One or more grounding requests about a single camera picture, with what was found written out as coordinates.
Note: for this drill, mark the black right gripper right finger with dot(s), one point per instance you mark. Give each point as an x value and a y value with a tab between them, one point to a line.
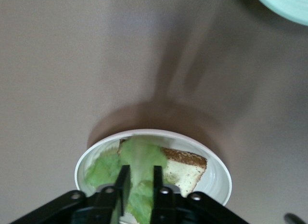
157	185

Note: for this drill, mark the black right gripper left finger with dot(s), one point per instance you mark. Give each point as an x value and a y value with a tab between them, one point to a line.
124	185

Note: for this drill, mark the small bread slice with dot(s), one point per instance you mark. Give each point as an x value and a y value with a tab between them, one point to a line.
185	171

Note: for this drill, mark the green lettuce leaf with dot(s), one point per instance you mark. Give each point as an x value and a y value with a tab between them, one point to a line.
142	156

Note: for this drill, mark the beige plate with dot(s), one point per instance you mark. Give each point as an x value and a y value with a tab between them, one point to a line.
214	180

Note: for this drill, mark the pale green plate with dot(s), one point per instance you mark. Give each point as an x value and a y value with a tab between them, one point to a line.
288	5

